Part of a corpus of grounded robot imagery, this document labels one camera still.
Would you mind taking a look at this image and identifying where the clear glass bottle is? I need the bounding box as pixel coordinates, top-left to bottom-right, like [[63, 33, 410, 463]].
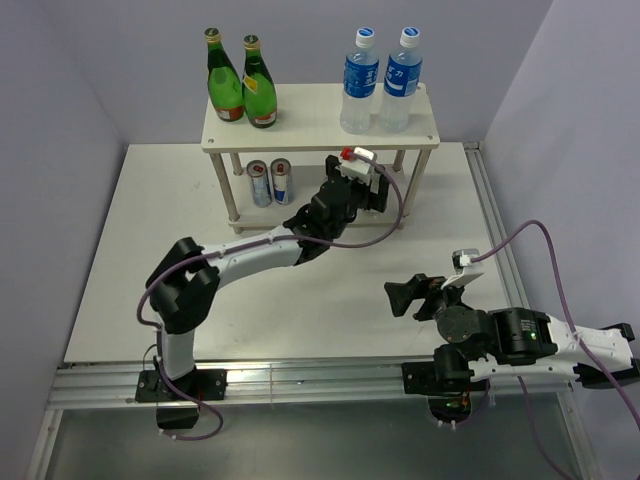
[[361, 210, 383, 218]]

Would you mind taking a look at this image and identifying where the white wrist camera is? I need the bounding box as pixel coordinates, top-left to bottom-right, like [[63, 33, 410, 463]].
[[441, 249, 484, 290], [338, 147, 377, 185]]

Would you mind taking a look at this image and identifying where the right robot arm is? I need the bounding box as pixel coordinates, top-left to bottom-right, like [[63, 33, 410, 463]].
[[384, 268, 639, 395]]

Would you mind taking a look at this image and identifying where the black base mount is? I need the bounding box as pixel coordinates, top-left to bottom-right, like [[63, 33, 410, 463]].
[[401, 360, 490, 424], [134, 366, 227, 432]]

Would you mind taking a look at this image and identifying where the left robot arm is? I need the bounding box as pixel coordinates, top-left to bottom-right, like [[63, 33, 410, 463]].
[[140, 150, 397, 399]]

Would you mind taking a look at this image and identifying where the green glass bottle front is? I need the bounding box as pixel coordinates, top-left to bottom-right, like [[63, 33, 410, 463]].
[[204, 27, 244, 122]]

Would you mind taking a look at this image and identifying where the green glass bottle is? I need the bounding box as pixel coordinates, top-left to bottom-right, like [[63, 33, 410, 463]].
[[204, 27, 244, 122], [242, 34, 277, 129]]

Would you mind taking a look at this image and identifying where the aluminium front rail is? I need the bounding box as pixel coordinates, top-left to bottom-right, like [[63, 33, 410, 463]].
[[47, 357, 574, 409]]

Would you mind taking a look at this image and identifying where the aluminium rail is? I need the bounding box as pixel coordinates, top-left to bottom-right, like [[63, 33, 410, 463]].
[[47, 357, 574, 409], [463, 142, 530, 308]]

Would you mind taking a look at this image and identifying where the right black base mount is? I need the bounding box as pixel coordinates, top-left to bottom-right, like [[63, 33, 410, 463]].
[[401, 360, 490, 424]]

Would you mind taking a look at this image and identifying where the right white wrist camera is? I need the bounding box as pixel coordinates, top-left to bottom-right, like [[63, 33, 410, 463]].
[[441, 249, 484, 290]]

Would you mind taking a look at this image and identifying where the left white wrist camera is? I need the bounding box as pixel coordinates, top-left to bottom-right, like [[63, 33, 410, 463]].
[[338, 147, 377, 185]]

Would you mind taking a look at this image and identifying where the aluminium right side rail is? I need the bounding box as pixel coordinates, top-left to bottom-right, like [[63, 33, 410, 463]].
[[463, 142, 530, 308]]

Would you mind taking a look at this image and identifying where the blue silver Red Bull can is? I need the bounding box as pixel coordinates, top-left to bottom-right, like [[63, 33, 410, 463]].
[[270, 158, 294, 205]]

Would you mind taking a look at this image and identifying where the silver blue can left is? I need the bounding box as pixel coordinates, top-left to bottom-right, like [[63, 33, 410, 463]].
[[246, 160, 272, 208]]

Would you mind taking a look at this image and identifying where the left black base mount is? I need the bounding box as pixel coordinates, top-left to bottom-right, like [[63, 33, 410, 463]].
[[134, 366, 227, 432]]

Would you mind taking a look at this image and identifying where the Pocari Sweat bottle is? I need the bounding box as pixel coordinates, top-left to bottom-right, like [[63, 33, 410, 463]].
[[379, 27, 423, 133], [340, 27, 379, 134]]

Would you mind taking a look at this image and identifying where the white two-tier shelf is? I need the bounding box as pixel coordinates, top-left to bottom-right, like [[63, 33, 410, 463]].
[[201, 84, 440, 233]]

